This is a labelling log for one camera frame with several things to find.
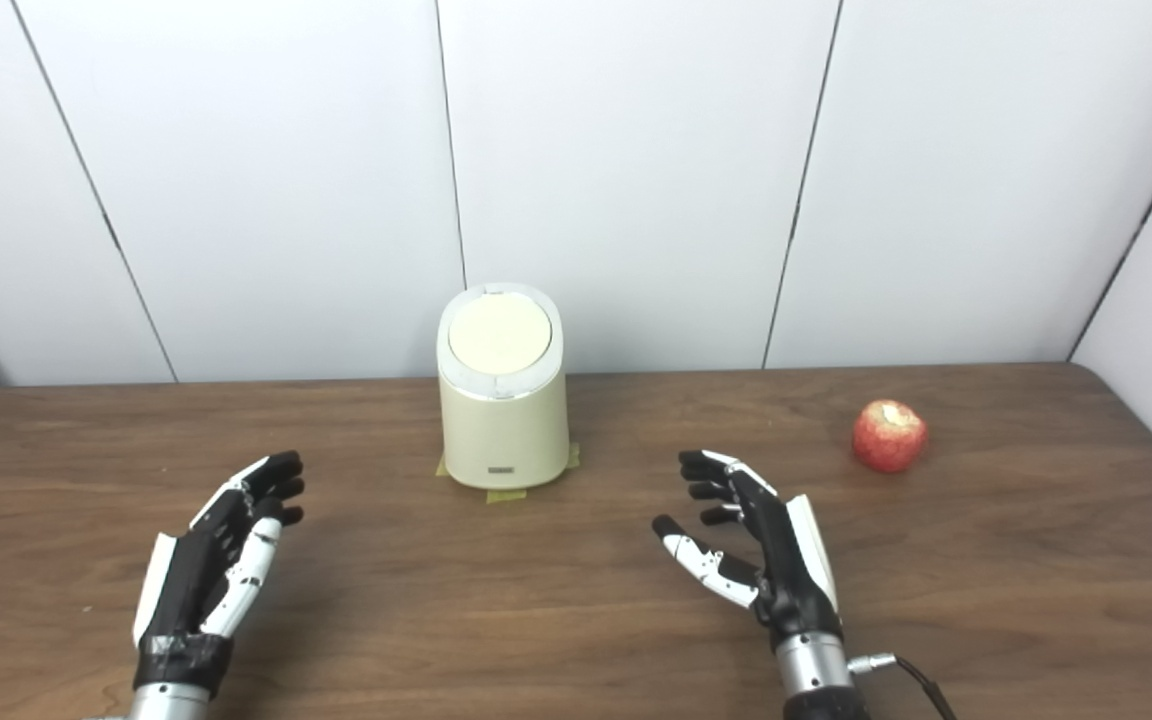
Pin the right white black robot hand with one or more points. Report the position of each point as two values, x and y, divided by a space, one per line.
786 570

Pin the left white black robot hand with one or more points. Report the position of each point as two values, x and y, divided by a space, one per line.
191 580

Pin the red apple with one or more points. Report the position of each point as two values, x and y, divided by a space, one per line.
889 437

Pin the cream round bin lid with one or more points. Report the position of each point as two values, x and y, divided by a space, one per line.
499 333

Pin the cream-colored bin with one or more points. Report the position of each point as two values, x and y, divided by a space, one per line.
502 430

